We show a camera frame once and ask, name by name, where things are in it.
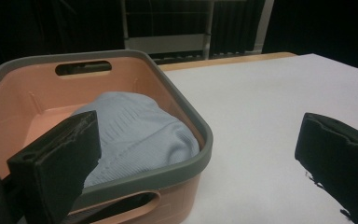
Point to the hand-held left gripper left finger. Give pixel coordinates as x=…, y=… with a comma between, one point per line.
x=56, y=168

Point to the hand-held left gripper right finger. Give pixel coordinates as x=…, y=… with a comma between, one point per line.
x=338, y=161

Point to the white metal stand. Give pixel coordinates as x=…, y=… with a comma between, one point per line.
x=167, y=43

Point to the pink basket with grey rim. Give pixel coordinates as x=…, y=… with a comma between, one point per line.
x=28, y=93

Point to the light blue knit garment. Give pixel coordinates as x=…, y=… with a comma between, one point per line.
x=143, y=137

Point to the white table mat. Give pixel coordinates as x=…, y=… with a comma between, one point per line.
x=261, y=109

